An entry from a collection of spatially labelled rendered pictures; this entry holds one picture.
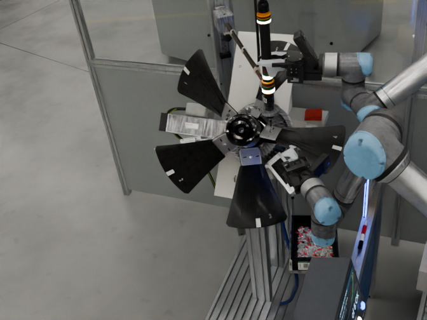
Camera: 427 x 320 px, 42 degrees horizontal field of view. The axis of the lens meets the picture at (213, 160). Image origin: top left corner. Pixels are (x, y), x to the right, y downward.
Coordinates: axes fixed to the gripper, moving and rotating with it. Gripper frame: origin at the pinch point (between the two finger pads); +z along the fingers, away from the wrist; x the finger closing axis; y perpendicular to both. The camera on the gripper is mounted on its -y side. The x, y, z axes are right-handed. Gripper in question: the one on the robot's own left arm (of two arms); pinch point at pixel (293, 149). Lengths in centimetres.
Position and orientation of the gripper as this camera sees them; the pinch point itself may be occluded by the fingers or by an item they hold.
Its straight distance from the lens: 196.3
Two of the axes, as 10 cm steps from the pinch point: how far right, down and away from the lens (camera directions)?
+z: -2.6, -5.7, 7.8
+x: 2.1, 7.5, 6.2
